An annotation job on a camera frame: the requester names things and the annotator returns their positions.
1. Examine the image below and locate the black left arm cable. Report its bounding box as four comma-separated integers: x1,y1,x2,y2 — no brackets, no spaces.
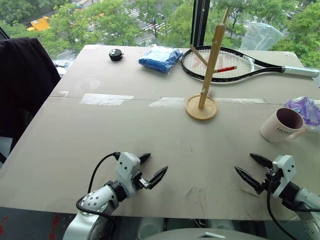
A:
75,151,122,226

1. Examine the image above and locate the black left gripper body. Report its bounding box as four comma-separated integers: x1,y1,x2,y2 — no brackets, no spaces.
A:
132,170,154,193

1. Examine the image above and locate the black window frame post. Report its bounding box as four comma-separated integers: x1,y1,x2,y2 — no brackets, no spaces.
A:
190,0,210,48

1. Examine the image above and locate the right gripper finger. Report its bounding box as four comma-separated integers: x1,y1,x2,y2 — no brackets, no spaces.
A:
233,166,262,195
249,152,273,169

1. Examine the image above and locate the purple plastic bag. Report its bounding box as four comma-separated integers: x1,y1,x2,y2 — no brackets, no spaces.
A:
284,95,320,134

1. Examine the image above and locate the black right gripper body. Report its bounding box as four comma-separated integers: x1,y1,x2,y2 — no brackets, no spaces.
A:
258,167,281,196

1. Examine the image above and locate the dark jacket on chair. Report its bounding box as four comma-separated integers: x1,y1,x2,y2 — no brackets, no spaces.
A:
0,36,62,151

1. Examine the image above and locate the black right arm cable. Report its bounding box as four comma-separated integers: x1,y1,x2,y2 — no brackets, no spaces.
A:
266,174,299,240

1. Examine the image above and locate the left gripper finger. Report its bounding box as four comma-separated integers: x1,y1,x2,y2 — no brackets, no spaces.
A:
138,152,152,166
147,165,169,190

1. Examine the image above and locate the pink mug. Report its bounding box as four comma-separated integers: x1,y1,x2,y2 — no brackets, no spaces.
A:
260,107,309,144

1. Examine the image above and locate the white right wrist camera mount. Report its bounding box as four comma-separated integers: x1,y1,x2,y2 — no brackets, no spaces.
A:
271,154,297,199

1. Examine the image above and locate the blue packet in clear bag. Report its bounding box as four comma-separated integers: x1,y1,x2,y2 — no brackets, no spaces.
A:
138,44,185,75

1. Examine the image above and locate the clear plastic bag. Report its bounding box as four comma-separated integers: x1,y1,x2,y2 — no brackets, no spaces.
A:
240,21,286,52

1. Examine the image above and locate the black white tennis racket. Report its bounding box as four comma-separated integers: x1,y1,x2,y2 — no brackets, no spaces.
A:
180,45,320,84

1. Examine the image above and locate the black round device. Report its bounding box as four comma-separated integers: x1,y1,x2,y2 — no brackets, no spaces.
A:
108,48,125,62

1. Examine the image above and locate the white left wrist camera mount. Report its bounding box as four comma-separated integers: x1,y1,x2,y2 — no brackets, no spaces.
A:
115,151,142,196

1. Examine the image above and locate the clear tape strip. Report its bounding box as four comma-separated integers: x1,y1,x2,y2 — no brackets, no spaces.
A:
79,93,135,107
148,96,187,109
214,97,267,105

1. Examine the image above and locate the wooden mug tree stand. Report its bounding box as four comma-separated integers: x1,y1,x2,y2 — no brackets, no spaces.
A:
185,7,239,122

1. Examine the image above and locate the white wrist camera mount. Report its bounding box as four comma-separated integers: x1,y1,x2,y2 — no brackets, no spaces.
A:
115,151,142,196
271,154,297,199

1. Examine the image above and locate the yellow truck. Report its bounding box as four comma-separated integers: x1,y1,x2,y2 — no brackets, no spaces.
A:
25,15,51,32

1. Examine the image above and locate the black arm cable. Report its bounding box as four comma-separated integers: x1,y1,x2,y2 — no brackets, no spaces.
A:
266,174,299,240
75,151,122,226

